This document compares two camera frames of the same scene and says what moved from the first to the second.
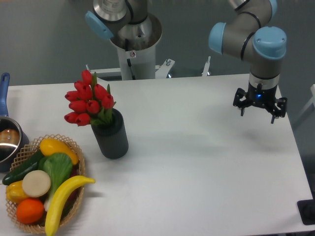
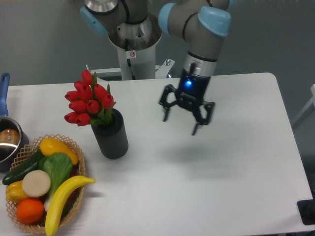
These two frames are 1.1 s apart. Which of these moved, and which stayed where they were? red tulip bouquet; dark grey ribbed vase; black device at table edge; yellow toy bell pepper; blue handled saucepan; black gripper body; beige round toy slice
Moved: black gripper body
Stayed: blue handled saucepan; beige round toy slice; dark grey ribbed vase; black device at table edge; red tulip bouquet; yellow toy bell pepper
